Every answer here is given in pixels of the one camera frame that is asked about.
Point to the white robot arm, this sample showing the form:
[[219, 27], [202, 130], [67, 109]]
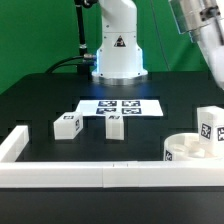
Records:
[[119, 59]]

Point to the white paper marker sheet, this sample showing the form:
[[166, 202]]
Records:
[[136, 107]]

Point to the white U-shaped fence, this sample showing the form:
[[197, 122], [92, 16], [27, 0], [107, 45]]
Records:
[[15, 174]]

